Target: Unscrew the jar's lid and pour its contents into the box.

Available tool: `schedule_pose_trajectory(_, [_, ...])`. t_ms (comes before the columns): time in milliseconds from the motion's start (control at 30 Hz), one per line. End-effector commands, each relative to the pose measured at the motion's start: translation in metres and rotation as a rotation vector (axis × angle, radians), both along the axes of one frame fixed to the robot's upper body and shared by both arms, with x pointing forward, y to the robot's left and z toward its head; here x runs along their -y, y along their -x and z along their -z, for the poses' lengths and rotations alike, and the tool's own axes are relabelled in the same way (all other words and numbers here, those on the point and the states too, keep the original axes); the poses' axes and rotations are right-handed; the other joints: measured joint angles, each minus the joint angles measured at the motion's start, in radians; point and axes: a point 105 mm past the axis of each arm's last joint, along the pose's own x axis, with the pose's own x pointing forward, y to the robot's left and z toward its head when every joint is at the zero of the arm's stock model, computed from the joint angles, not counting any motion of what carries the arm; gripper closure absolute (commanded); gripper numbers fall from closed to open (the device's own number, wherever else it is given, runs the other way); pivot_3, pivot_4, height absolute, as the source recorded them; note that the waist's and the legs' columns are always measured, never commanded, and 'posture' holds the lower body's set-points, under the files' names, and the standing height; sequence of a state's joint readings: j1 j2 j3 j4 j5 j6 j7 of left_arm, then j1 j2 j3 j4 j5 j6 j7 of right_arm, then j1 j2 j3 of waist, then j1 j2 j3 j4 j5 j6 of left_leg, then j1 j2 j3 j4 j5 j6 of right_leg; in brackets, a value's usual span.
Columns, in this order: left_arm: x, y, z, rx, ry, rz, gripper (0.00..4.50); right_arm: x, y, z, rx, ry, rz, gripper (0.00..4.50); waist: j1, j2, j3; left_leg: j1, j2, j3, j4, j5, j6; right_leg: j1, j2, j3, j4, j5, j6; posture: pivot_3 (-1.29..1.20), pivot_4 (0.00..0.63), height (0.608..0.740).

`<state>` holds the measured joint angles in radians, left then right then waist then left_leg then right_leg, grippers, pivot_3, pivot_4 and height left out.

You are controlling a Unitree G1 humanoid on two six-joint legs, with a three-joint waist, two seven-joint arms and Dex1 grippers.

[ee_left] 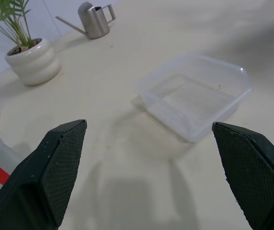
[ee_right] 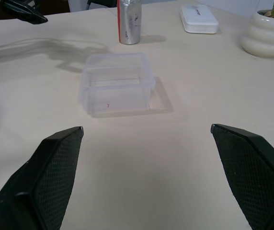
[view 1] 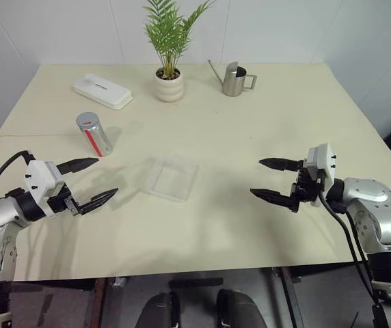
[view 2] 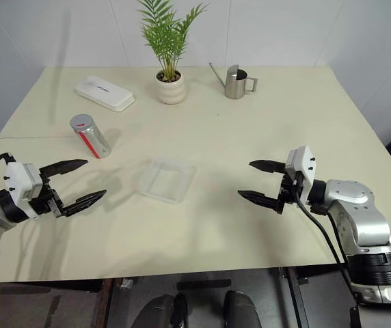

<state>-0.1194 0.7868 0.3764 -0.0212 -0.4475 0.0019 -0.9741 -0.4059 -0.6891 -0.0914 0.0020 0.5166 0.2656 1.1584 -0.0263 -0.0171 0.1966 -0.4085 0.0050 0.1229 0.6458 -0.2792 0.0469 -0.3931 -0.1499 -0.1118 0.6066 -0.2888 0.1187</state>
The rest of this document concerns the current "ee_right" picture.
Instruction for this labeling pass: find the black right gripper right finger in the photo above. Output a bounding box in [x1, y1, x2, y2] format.
[210, 123, 274, 230]

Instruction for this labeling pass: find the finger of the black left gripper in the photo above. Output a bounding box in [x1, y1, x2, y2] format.
[4, 4, 49, 25]

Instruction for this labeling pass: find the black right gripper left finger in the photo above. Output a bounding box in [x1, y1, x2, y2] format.
[0, 126, 85, 230]

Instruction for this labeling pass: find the clear plastic container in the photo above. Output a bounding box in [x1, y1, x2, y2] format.
[79, 51, 156, 118]

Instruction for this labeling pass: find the white ribbed plant pot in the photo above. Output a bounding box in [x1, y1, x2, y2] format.
[240, 9, 274, 58]

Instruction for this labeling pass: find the white rectangular case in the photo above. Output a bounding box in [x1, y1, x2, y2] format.
[180, 3, 220, 35]

